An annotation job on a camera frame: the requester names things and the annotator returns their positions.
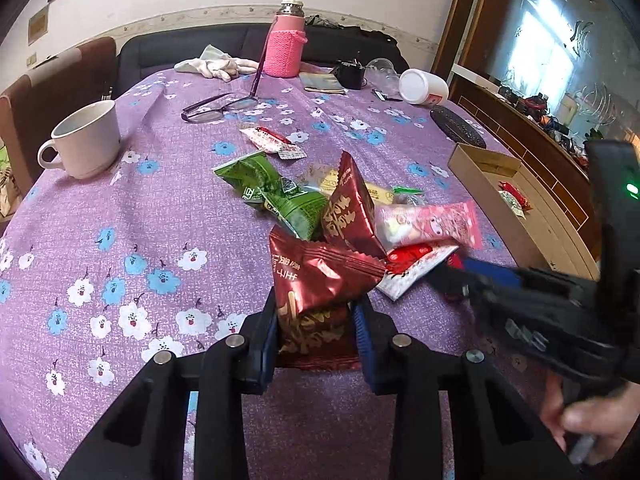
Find small red candy packet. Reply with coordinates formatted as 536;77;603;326
447;254;464;270

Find red white snack packet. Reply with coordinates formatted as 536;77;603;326
376;242;459;301

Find long red snack packet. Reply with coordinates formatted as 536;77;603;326
498;181;532;218

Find pink cartoon snack packet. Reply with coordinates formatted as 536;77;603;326
374;200;483;252

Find clear green-edged cookie packet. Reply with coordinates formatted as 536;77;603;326
393;186;426;206

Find yellow biscuit clear packet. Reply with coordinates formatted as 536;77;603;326
296;164;394;205

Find green foil snack bag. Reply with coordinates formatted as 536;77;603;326
213;152;282;208

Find dark red foil snack bag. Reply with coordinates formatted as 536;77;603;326
321;151;386;260

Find person's right hand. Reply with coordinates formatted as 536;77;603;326
540;372;639;466

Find shallow cardboard box tray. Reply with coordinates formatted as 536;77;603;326
448;143;600;280

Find wooden brick-pattern counter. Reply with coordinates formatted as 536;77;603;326
449;75;601;259

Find black textured glasses case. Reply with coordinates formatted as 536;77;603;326
430;105;486;148

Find purple floral tablecloth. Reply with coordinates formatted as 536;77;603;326
1;70;544;479

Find white plastic jar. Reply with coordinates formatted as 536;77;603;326
399;68;449;106

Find clear glass cup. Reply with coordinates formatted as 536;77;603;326
364;58;400;98

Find small white red packet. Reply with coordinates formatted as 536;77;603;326
240;126;307;160

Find small notebook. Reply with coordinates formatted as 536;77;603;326
298;72;345;94

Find pink knit-sleeved thermos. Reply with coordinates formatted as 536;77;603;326
264;0;308;78

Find white ceramic mug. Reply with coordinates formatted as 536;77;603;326
37;100;122;180

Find black rimmed eyeglasses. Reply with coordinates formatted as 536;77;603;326
180;16;279;124

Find white crumpled cloth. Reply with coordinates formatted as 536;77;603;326
174;44;258;82

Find brown chair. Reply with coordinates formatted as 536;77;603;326
1;37;116;195

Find black leather sofa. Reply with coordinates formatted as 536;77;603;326
112;23;409;98

